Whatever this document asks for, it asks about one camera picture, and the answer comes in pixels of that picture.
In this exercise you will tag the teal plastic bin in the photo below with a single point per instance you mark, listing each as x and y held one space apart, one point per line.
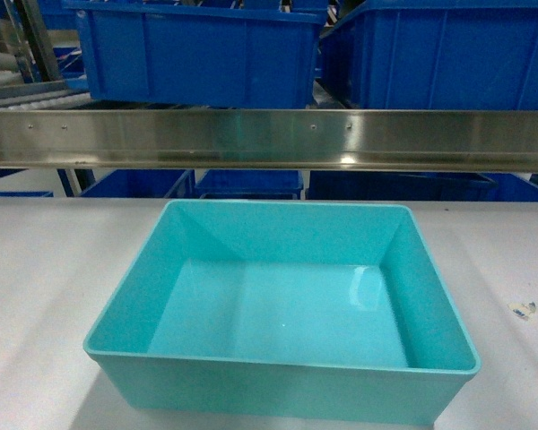
316 310

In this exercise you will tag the blue bin lower right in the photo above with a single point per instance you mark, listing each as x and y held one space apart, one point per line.
406 186

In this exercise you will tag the blue bin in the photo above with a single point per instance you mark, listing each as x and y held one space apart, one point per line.
406 186
250 184
453 55
144 183
222 54

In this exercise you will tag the blue bin lower middle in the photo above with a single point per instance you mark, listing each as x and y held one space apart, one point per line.
250 184

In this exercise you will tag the blue bin lower left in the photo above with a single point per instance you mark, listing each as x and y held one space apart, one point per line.
144 183

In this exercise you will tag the blue bin upper left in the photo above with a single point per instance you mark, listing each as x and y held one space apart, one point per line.
222 54

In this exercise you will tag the blue bin upper right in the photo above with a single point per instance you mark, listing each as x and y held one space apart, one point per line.
453 55

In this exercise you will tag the torn sticker on table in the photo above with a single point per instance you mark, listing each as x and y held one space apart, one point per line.
523 311

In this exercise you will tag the stainless steel shelf rail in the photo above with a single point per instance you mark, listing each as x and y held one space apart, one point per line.
409 140

